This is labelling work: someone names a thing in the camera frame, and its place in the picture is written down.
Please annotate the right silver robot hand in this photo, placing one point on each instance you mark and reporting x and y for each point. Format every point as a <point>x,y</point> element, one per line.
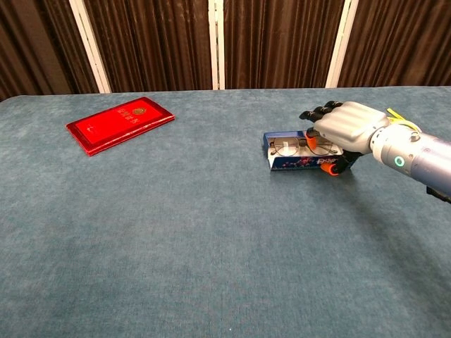
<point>352,126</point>

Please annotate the thin-framed eyeglasses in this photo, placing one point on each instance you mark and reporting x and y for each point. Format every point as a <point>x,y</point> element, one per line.
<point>285,146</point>

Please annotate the blue glasses case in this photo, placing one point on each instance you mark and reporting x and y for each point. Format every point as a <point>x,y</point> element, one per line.
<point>292,164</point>

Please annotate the dark brown curtain panel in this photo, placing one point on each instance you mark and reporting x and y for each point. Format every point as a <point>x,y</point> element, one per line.
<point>398,38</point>
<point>282,42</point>
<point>151,42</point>
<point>35,45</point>

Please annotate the teal table cloth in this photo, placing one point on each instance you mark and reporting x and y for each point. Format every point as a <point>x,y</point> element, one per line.
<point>176,229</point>

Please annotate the red certificate book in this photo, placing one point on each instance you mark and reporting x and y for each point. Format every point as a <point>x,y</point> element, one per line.
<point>116,123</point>

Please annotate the white slotted metal rail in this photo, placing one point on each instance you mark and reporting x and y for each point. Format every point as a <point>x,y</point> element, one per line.
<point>90,45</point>
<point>341,42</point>
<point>216,42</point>

